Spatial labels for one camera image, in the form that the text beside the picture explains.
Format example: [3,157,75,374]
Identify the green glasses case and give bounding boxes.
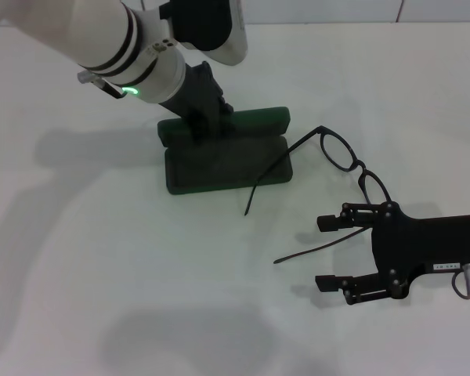
[157,105,295,196]

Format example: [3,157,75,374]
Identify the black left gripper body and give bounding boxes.
[158,60,225,119]

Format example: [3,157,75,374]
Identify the black glasses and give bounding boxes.
[243,125,392,264]

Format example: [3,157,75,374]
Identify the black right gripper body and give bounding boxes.
[370,201,470,302]

